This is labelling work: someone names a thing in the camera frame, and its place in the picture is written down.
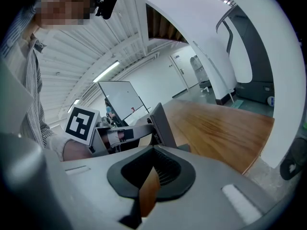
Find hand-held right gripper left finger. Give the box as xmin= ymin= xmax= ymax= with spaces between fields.
xmin=61 ymin=145 xmax=154 ymax=230

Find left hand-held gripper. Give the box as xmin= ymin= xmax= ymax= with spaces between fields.
xmin=64 ymin=106 xmax=154 ymax=157

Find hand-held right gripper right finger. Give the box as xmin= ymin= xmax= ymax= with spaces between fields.
xmin=142 ymin=145 xmax=277 ymax=230

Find grey metal stand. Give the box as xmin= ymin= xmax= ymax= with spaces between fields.
xmin=149 ymin=102 xmax=192 ymax=153

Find person's left forearm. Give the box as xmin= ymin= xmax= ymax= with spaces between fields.
xmin=62 ymin=139 xmax=94 ymax=162

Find rolling whiteboard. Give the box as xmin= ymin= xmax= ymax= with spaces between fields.
xmin=98 ymin=80 xmax=151 ymax=127

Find long ceiling light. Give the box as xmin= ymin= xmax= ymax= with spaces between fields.
xmin=93 ymin=60 xmax=120 ymax=83

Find white door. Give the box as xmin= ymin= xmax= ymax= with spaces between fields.
xmin=169 ymin=52 xmax=193 ymax=93

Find grey covered machine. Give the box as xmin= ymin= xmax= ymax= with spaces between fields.
xmin=190 ymin=55 xmax=210 ymax=89

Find black waste bin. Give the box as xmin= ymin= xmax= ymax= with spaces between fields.
xmin=280 ymin=137 xmax=307 ymax=181

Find person's striped shirt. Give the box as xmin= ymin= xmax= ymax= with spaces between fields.
xmin=0 ymin=5 xmax=74 ymax=153

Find black treadmill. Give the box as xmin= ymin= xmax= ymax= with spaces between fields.
xmin=215 ymin=5 xmax=276 ymax=104

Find person's head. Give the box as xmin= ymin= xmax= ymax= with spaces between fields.
xmin=35 ymin=0 xmax=102 ymax=30

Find black head camera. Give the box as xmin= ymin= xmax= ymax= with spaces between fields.
xmin=95 ymin=0 xmax=118 ymax=20

